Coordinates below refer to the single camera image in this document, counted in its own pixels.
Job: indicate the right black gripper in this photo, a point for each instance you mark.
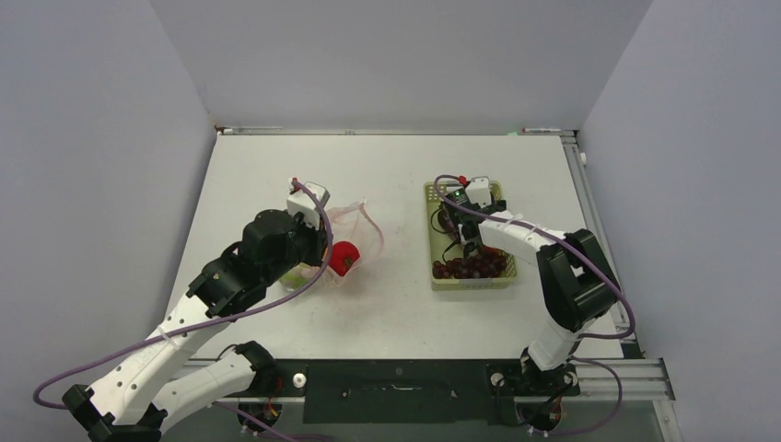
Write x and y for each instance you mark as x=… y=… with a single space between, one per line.
x=500 y=203

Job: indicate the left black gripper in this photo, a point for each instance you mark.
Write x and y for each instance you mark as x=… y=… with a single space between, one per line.
x=317 y=237

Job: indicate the beige plastic basket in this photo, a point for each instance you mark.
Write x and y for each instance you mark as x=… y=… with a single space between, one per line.
x=443 y=248

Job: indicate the green cabbage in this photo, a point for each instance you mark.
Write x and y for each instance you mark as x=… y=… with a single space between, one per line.
x=296 y=278

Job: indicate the clear zip top bag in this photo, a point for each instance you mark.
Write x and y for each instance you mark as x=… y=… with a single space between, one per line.
x=353 y=223

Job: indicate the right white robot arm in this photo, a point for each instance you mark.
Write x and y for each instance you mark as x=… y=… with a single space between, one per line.
x=578 y=285

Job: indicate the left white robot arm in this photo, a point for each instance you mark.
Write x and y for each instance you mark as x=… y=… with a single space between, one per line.
x=138 y=400

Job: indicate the dark red grape bunch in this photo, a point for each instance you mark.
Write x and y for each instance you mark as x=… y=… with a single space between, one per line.
x=477 y=266

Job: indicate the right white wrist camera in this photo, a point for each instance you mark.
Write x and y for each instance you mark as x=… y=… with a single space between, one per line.
x=477 y=190

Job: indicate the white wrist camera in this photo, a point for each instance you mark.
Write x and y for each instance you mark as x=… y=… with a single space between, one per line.
x=299 y=202
x=477 y=190

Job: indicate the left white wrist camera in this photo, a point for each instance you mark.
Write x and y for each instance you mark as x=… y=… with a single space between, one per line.
x=299 y=202

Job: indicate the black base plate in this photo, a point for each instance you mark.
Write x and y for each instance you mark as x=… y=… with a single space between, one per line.
x=414 y=391

